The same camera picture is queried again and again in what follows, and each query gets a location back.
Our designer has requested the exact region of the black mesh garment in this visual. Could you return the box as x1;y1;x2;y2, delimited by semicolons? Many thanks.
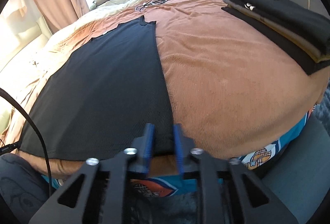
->
20;17;172;157

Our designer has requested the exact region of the orange-brown blanket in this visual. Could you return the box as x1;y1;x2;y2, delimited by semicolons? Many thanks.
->
1;0;329;178

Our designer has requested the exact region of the cream yellow duvet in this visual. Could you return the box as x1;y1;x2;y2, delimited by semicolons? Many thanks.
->
1;0;142;70

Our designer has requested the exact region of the tangled black cable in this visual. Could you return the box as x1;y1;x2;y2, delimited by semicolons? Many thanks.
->
135;0;169;12

